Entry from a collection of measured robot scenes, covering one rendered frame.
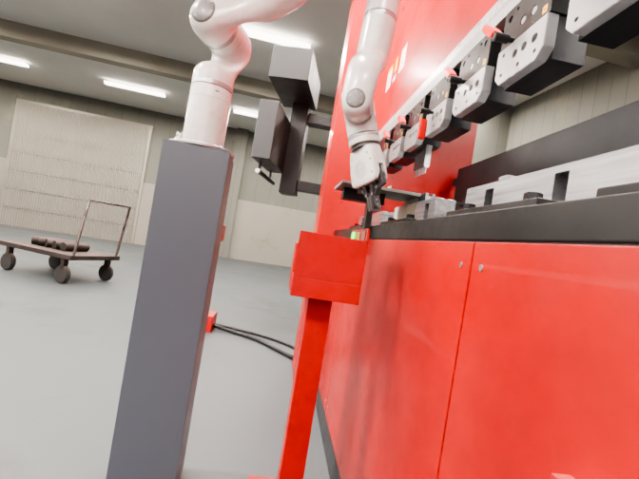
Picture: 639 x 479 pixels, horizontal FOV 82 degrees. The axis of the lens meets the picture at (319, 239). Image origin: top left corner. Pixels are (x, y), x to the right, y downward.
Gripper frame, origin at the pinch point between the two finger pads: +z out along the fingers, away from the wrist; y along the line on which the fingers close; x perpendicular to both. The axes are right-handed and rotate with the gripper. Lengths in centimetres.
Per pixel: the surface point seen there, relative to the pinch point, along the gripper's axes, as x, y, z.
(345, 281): -15.6, 4.0, 18.6
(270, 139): 34, -122, -66
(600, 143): 74, 25, -11
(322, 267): -20.0, 2.2, 14.6
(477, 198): 8.3, 24.6, 4.4
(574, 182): -3.9, 48.8, 7.3
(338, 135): 62, -92, -59
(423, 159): 33.8, -10.0, -16.7
